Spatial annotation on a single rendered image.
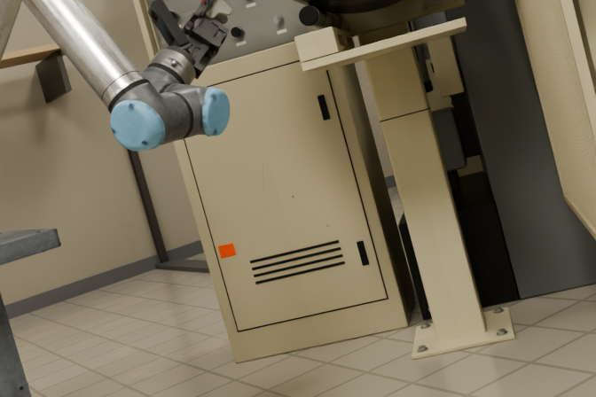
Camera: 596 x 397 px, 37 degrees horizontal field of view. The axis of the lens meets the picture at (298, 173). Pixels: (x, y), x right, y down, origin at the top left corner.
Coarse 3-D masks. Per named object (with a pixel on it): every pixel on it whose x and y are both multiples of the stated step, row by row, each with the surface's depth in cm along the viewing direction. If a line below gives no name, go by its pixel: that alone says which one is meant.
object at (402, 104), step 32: (384, 32) 229; (384, 64) 230; (416, 64) 229; (384, 96) 231; (416, 96) 230; (384, 128) 232; (416, 128) 231; (416, 160) 232; (416, 192) 233; (448, 192) 232; (416, 224) 234; (448, 224) 233; (416, 256) 235; (448, 256) 234; (448, 288) 235; (448, 320) 236; (480, 320) 234
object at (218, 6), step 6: (216, 0) 187; (222, 0) 187; (210, 6) 186; (216, 6) 186; (222, 6) 187; (228, 6) 187; (210, 12) 185; (216, 12) 186; (222, 12) 186; (228, 12) 187; (210, 18) 185
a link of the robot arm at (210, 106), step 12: (168, 84) 170; (180, 84) 169; (192, 96) 162; (204, 96) 163; (216, 96) 164; (192, 108) 161; (204, 108) 162; (216, 108) 164; (228, 108) 168; (204, 120) 162; (216, 120) 165; (228, 120) 169; (192, 132) 162; (204, 132) 165; (216, 132) 166
